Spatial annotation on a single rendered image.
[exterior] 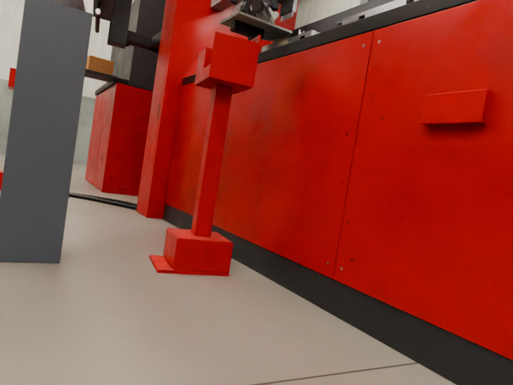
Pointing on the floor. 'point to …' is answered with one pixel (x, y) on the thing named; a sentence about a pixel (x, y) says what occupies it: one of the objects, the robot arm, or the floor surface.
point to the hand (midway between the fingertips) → (268, 28)
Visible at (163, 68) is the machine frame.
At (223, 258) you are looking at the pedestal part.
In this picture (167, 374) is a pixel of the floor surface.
